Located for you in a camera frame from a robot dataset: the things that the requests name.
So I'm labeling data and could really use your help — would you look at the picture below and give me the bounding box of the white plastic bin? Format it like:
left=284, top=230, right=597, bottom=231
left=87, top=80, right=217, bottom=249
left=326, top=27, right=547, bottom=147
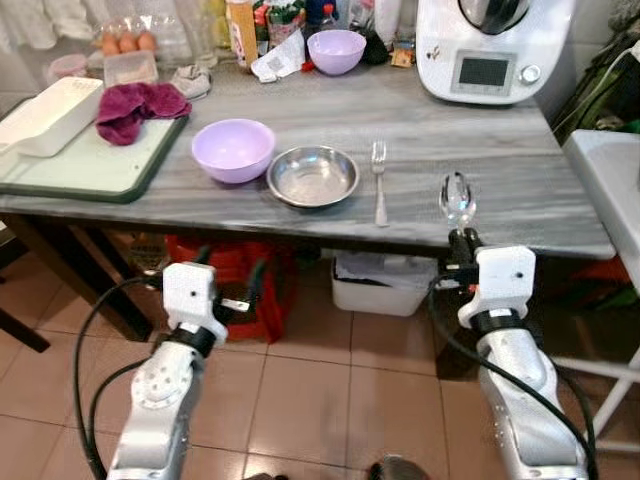
left=332, top=250, right=441, bottom=318

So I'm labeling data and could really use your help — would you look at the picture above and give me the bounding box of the silver metal fork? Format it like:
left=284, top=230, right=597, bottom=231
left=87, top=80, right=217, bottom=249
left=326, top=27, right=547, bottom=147
left=371, top=140, right=390, bottom=228

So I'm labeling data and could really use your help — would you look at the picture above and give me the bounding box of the purple plastic bowl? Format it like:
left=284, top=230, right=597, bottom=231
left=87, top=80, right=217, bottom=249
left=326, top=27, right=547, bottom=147
left=307, top=29, right=367, bottom=77
left=190, top=118, right=277, bottom=185

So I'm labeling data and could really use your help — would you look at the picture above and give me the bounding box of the dark wooden table leg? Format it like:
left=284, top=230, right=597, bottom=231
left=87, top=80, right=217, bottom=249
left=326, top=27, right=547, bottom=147
left=0, top=215, right=151, bottom=343

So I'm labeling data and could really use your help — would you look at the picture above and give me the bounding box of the shallow stainless steel bowl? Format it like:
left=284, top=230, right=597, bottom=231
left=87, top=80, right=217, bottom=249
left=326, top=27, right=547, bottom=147
left=266, top=145, right=360, bottom=209

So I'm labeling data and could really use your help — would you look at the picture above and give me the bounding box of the white side table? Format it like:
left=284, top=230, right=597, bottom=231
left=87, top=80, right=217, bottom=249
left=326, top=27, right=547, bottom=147
left=550, top=130, right=640, bottom=451

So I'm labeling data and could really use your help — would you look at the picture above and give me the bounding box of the maroon towel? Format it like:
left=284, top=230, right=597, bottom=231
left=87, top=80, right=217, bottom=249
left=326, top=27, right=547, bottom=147
left=95, top=81, right=192, bottom=147

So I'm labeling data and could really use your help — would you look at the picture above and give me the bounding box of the grey crumpled cloth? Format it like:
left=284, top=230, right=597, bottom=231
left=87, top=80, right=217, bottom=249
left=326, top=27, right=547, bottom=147
left=170, top=64, right=213, bottom=101

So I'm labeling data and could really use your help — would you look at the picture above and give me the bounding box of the white kitchen cooking machine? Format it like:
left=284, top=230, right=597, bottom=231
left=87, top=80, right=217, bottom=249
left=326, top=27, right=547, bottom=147
left=415, top=0, right=579, bottom=106

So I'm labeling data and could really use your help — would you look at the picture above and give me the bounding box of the green black bag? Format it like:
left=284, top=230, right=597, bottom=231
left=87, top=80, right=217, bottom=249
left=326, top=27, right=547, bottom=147
left=550, top=25, right=640, bottom=146

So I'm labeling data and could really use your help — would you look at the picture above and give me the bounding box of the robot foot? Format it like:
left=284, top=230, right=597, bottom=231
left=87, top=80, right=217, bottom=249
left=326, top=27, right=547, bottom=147
left=368, top=455, right=431, bottom=480

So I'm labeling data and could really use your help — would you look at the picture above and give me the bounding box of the white printed plastic packet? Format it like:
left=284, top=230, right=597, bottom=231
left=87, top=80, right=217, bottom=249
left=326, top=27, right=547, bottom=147
left=250, top=38, right=307, bottom=83

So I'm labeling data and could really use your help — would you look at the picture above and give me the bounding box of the clear lidded plastic container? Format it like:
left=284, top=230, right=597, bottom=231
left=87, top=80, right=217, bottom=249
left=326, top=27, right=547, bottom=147
left=103, top=50, right=159, bottom=87

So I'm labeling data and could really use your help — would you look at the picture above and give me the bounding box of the white rectangular box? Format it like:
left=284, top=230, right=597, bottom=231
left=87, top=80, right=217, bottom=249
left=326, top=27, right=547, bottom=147
left=0, top=76, right=105, bottom=159

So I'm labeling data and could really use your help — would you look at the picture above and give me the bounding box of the clear glass jar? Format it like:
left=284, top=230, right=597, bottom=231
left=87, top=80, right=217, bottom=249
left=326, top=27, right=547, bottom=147
left=160, top=10, right=216, bottom=66

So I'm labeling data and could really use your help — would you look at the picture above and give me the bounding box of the yellow oil bottle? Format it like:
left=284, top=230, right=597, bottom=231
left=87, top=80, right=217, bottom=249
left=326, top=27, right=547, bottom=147
left=205, top=0, right=229, bottom=51

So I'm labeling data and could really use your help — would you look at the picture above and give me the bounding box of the pink round container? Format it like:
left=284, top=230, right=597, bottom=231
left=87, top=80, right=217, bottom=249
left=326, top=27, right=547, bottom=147
left=47, top=54, right=91, bottom=83

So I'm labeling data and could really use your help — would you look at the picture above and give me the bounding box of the white hanging cloth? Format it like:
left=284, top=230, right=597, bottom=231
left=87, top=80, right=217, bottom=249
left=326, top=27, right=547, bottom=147
left=0, top=0, right=96, bottom=51

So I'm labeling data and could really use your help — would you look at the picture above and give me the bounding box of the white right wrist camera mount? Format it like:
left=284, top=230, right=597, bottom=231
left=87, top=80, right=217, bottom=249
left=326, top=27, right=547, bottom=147
left=458, top=246, right=537, bottom=328

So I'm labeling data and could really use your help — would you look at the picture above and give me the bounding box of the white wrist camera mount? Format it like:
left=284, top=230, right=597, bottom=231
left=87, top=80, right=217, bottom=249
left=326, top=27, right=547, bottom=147
left=458, top=246, right=537, bottom=328
left=162, top=262, right=229, bottom=343

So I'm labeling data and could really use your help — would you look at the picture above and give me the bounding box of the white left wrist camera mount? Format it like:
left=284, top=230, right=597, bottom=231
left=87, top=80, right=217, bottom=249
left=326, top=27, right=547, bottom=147
left=162, top=262, right=229, bottom=343

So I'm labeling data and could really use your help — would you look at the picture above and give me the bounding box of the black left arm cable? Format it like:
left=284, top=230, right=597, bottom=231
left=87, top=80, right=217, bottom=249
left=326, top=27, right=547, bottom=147
left=72, top=275, right=166, bottom=480

